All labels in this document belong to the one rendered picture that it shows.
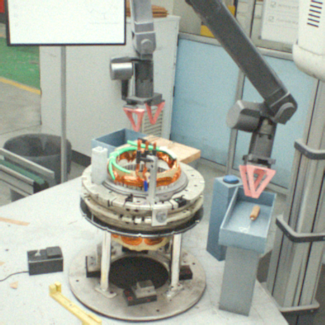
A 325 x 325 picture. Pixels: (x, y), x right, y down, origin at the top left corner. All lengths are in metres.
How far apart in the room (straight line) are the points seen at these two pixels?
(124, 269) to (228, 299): 0.33
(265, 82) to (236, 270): 0.48
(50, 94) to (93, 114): 0.49
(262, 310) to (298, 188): 0.35
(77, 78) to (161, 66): 0.64
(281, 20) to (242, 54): 2.40
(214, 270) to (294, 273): 0.24
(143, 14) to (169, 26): 2.32
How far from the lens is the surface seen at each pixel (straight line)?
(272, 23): 3.56
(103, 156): 1.28
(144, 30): 1.47
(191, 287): 1.46
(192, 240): 1.70
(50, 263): 1.51
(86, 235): 1.70
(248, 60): 1.15
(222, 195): 1.53
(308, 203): 1.52
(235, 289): 1.38
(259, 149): 1.27
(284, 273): 1.62
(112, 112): 3.76
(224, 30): 1.09
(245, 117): 1.24
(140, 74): 1.50
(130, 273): 1.52
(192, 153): 1.62
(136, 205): 1.21
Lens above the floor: 1.66
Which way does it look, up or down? 23 degrees down
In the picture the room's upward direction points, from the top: 4 degrees clockwise
